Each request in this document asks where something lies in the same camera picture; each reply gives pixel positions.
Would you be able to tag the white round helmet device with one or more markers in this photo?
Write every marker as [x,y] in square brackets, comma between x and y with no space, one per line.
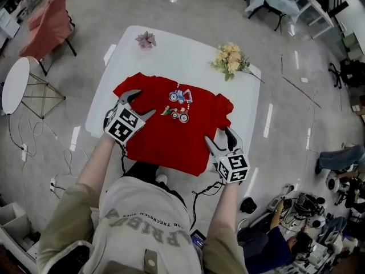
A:
[333,181]

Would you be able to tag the black office chair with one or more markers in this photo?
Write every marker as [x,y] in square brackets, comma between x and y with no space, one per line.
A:
[352,73]

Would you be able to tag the black device with blue screen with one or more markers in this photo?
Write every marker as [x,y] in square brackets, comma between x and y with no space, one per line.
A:
[198,238]

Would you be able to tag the white filing cabinet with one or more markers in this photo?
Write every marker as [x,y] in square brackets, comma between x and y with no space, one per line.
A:
[8,23]

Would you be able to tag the pink artificial flower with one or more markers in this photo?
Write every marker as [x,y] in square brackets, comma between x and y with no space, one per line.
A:
[146,39]

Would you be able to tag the black round pouch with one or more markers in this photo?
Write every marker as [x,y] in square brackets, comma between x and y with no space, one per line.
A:
[248,205]

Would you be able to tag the person's white right shoe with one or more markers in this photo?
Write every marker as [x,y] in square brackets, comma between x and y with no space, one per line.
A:
[161,178]

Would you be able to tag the red t-shirt with print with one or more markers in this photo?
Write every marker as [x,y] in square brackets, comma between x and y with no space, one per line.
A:
[159,141]

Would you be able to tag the person's right forearm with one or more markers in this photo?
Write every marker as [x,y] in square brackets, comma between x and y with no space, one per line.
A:
[225,207]

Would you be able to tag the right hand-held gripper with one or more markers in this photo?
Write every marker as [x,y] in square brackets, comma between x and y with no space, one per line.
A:
[233,167]

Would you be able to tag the white oval side table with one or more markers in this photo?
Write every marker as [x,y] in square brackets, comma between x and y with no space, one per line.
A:
[14,84]

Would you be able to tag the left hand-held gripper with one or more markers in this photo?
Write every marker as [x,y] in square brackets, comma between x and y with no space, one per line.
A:
[124,125]

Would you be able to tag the white open storage bin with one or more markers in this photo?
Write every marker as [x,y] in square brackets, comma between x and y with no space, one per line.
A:
[14,221]

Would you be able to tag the person's left forearm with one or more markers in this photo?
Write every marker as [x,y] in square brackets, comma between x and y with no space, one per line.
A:
[94,164]

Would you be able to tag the yellow artificial flower bouquet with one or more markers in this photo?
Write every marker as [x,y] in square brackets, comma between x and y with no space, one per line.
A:
[228,58]

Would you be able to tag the white power strip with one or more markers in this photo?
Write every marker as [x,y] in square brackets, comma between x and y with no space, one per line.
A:
[24,153]
[52,185]

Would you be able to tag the white glass-door cabinet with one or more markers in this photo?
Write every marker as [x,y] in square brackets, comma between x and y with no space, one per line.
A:
[316,13]

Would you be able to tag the pink armchair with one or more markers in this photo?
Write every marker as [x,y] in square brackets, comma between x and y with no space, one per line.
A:
[47,24]

